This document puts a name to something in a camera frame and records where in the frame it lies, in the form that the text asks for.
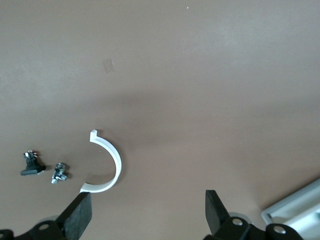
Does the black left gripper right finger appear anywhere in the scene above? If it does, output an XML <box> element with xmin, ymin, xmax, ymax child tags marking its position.
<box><xmin>203</xmin><ymin>190</ymin><xmax>251</xmax><ymax>240</ymax></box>

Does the black push button switch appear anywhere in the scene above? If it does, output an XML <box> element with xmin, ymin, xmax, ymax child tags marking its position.
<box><xmin>19</xmin><ymin>149</ymin><xmax>46</xmax><ymax>176</ymax></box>

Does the white drawer cabinet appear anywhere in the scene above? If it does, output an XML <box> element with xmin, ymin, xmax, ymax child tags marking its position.
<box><xmin>261</xmin><ymin>177</ymin><xmax>320</xmax><ymax>240</ymax></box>

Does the small metal switch component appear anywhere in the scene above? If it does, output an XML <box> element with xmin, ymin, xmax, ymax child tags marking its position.
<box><xmin>51</xmin><ymin>162</ymin><xmax>69</xmax><ymax>186</ymax></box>

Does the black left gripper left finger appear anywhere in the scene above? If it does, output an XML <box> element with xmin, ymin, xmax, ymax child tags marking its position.
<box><xmin>14</xmin><ymin>191</ymin><xmax>93</xmax><ymax>240</ymax></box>

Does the white semicircular plastic clip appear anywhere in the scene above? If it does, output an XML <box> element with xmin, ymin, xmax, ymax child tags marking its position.
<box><xmin>79</xmin><ymin>129</ymin><xmax>123</xmax><ymax>194</ymax></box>

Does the clear tape piece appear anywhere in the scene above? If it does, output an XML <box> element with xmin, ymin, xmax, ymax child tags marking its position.
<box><xmin>103</xmin><ymin>58</ymin><xmax>116</xmax><ymax>73</ymax></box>

